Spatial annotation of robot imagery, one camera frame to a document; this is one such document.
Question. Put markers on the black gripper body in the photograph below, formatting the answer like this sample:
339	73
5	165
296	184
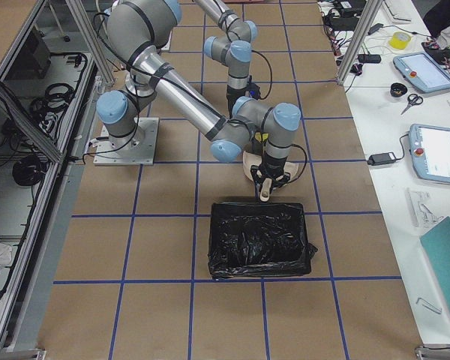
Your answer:
234	94
274	165

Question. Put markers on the beige plastic dustpan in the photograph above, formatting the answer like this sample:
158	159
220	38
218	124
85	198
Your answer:
265	184

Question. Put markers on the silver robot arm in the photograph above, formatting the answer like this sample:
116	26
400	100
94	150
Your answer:
263	135
233	50

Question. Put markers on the black power adapter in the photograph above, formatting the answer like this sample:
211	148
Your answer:
380	159

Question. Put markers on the yellow tape roll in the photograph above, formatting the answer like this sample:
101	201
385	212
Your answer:
399	40

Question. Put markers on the black scissors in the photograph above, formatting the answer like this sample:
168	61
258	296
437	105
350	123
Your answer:
412	100

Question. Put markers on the near blue teach pendant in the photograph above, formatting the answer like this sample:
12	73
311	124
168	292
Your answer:
430	152

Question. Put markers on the blue teach pendant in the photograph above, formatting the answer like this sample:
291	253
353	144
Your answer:
430	152
422	72

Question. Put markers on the far blue teach pendant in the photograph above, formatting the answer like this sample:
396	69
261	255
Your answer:
422	72

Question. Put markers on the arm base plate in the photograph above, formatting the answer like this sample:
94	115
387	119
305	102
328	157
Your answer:
137	148

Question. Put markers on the aluminium frame post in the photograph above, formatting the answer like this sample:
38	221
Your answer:
365	22

